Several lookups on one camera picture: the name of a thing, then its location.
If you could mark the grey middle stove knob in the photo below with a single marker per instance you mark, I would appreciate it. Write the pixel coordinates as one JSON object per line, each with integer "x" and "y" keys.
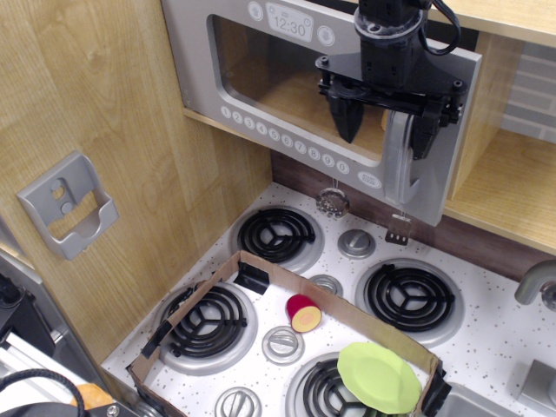
{"x": 328, "y": 283}

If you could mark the grey back stove knob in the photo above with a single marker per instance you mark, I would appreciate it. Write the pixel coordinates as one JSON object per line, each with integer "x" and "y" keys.
{"x": 356, "y": 244}

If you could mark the grey centre stove knob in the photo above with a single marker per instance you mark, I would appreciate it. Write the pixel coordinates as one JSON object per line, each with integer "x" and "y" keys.
{"x": 282, "y": 346}

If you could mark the grey toy microwave door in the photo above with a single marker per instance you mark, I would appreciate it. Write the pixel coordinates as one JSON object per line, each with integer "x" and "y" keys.
{"x": 250, "y": 66}

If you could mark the hanging silver spatula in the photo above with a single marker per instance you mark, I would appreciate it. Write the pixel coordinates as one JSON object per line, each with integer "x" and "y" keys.
{"x": 399, "y": 229}

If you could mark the yellow toy corn cob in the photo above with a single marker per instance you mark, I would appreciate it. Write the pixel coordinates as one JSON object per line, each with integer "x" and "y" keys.
{"x": 384, "y": 119}

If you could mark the cardboard barrier frame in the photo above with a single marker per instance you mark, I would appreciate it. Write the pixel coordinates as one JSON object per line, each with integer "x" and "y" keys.
{"x": 269, "y": 287}

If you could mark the grey toy faucet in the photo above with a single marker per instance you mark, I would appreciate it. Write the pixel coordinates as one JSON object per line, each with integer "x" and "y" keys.
{"x": 538, "y": 280}

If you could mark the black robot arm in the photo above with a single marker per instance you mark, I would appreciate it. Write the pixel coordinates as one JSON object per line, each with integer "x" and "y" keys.
{"x": 386, "y": 6}

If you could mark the red yellow toy fruit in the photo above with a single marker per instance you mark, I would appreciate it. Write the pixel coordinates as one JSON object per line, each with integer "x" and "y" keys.
{"x": 303, "y": 313}

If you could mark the wooden shelf unit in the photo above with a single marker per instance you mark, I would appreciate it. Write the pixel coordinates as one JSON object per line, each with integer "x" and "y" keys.
{"x": 503, "y": 184}

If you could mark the green toy plate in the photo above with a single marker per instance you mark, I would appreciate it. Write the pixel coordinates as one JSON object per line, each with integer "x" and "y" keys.
{"x": 379, "y": 378}

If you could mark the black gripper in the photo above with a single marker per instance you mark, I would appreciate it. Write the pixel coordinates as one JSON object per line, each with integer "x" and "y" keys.
{"x": 395, "y": 69}

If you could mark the back left stove burner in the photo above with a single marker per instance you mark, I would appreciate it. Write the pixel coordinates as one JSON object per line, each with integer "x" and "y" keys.
{"x": 283, "y": 235}

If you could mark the front left stove burner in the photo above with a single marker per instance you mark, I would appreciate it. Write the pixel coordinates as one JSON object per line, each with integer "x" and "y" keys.
{"x": 214, "y": 335}

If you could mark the hanging silver strainer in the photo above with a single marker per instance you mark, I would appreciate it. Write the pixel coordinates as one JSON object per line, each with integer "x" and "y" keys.
{"x": 332, "y": 201}

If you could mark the grey front stove knob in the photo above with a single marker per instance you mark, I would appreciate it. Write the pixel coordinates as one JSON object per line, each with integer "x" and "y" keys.
{"x": 238, "y": 402}

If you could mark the grey stove knob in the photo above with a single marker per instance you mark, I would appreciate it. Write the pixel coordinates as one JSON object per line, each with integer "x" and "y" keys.
{"x": 328, "y": 283}
{"x": 282, "y": 346}
{"x": 238, "y": 402}
{"x": 356, "y": 244}

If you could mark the back right stove burner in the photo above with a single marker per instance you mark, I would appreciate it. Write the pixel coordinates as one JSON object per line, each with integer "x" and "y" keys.
{"x": 413, "y": 296}

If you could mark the grey wall phone holder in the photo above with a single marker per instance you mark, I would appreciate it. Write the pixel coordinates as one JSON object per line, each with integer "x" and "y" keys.
{"x": 58, "y": 192}

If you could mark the orange object bottom left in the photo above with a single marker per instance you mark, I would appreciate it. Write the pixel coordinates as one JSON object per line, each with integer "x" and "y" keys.
{"x": 94, "y": 396}

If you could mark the grey toy sink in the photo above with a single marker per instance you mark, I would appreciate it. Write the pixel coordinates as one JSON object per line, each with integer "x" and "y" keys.
{"x": 537, "y": 395}

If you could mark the stove burner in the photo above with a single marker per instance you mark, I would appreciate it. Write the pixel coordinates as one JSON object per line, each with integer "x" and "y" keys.
{"x": 318, "y": 390}
{"x": 283, "y": 235}
{"x": 214, "y": 335}
{"x": 413, "y": 296}

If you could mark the front right stove burner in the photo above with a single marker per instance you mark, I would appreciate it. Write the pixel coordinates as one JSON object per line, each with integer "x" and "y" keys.
{"x": 318, "y": 390}

